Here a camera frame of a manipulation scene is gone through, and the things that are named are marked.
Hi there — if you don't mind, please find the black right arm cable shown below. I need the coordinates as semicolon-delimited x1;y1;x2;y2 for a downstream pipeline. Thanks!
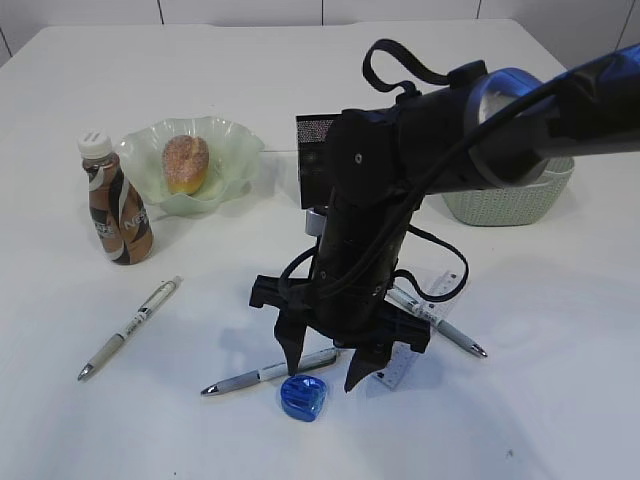
277;39;591;311

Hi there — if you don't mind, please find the grey white centre pen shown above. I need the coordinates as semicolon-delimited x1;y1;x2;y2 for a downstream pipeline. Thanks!
200;347;341;397

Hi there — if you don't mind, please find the clear plastic ruler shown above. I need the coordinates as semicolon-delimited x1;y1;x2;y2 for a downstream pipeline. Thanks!
370;270;469;392

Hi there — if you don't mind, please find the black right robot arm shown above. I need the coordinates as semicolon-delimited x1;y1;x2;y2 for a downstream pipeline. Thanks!
250;39;639;390

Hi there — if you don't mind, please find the beige pen on left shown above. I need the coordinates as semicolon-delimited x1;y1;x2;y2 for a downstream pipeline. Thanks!
77;276;183;382

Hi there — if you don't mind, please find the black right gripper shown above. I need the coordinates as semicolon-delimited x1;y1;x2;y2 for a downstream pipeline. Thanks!
249;194;430;393

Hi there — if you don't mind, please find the brown Nescafe coffee bottle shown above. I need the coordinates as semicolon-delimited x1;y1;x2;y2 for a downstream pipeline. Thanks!
77;129;154;265

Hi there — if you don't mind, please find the grey pen under ruler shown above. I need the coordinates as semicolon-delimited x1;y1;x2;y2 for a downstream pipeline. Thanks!
387;286;488;358

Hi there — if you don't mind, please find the sugared bread roll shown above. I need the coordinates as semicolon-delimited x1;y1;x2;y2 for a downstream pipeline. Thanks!
162;135;210;195

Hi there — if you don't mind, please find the blue pencil sharpener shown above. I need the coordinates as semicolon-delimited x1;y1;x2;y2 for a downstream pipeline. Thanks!
280;375;328;422

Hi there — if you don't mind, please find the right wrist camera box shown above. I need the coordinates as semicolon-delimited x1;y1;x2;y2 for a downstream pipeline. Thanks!
305;206;327;237

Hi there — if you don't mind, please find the black mesh pen holder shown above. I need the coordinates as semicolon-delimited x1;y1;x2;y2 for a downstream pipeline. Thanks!
296;114;339;209

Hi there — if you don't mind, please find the green plastic woven basket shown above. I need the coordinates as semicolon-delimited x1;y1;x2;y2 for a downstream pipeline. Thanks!
442;157;575;227

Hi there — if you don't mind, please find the green wavy glass bowl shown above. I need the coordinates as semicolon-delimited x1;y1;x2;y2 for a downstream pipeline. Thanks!
116;116;264;216

